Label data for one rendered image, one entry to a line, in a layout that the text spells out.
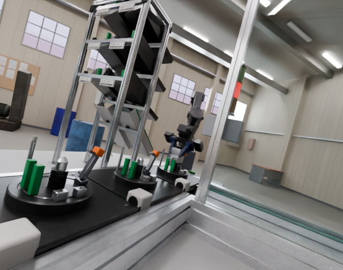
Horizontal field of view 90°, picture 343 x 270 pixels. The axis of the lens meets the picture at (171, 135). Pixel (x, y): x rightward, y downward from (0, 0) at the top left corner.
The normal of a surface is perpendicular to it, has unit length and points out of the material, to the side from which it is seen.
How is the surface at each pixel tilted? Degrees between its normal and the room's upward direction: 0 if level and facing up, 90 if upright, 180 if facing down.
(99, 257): 90
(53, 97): 90
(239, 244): 90
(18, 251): 90
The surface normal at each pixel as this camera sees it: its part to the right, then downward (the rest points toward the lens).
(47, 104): 0.41, 0.12
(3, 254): 0.85, 0.23
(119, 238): 0.25, -0.97
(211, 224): -0.46, -0.11
